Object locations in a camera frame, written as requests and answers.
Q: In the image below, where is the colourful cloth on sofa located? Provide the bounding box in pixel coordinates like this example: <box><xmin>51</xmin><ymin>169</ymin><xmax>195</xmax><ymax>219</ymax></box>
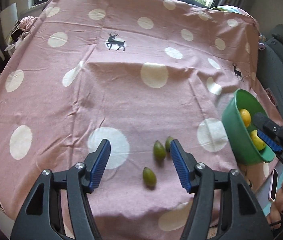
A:
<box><xmin>212</xmin><ymin>5</ymin><xmax>247</xmax><ymax>14</ymax></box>

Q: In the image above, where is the yellow-green pear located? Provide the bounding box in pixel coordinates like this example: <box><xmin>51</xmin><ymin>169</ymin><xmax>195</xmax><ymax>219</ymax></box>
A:
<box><xmin>250</xmin><ymin>130</ymin><xmax>266</xmax><ymax>151</ymax></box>

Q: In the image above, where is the white smartphone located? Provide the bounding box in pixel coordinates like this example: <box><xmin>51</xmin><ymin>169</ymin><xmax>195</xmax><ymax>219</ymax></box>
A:
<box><xmin>268</xmin><ymin>169</ymin><xmax>279</xmax><ymax>202</ymax></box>

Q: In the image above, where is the green olive near lemon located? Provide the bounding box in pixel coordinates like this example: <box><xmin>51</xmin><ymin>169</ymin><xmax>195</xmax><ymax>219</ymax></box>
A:
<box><xmin>142</xmin><ymin>167</ymin><xmax>157</xmax><ymax>187</ymax></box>

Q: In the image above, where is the green olive right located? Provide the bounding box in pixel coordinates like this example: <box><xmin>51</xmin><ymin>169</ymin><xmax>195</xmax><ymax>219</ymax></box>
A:
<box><xmin>165</xmin><ymin>136</ymin><xmax>174</xmax><ymax>153</ymax></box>

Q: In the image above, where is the green plastic bowl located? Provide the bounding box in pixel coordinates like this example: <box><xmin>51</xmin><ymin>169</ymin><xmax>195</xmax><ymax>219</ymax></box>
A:
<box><xmin>222</xmin><ymin>89</ymin><xmax>275</xmax><ymax>165</ymax></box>

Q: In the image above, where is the person right hand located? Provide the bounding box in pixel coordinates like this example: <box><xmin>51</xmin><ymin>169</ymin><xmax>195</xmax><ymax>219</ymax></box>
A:
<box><xmin>266</xmin><ymin>182</ymin><xmax>283</xmax><ymax>229</ymax></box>

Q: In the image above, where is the pink polka dot tablecloth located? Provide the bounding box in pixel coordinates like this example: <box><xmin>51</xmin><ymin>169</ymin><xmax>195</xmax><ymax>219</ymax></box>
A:
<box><xmin>0</xmin><ymin>0</ymin><xmax>282</xmax><ymax>239</ymax></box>

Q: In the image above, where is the pink flower bouquet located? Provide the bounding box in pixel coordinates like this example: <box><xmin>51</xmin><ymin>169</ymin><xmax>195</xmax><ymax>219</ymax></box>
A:
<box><xmin>18</xmin><ymin>16</ymin><xmax>38</xmax><ymax>31</ymax></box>

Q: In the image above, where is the green olive middle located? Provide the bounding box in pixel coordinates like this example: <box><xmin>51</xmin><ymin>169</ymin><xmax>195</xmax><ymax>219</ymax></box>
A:
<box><xmin>153</xmin><ymin>140</ymin><xmax>166</xmax><ymax>161</ymax></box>

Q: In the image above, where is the white board by wall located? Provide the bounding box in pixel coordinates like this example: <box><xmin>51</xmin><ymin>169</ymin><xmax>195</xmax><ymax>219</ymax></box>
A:
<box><xmin>0</xmin><ymin>3</ymin><xmax>18</xmax><ymax>39</ymax></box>

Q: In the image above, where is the yellow lemon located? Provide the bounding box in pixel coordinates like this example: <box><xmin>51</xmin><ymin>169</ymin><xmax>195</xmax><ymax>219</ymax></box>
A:
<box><xmin>239</xmin><ymin>108</ymin><xmax>252</xmax><ymax>128</ymax></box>

